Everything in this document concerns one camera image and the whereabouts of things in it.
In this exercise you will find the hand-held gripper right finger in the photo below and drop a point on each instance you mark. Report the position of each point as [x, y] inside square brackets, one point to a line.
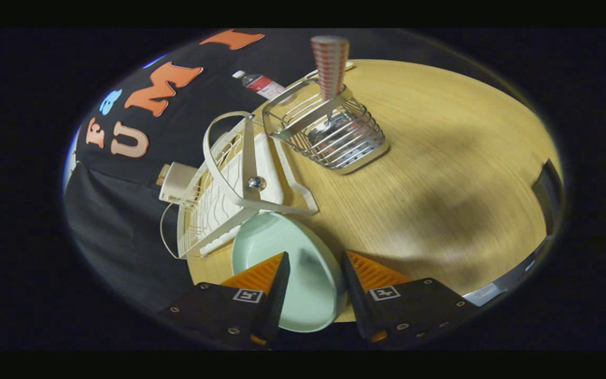
[355, 295]

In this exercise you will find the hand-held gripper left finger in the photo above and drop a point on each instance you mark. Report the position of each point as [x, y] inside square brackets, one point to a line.
[276, 295]

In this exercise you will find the mint green plate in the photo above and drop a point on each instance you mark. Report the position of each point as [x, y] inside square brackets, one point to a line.
[308, 273]

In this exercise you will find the white dish rack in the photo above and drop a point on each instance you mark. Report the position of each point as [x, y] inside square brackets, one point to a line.
[229, 195]

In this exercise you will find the white toaster with bread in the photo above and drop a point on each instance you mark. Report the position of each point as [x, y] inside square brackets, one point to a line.
[179, 181]

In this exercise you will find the clear plastic water bottle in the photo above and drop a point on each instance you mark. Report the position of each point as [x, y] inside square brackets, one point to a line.
[262, 84]

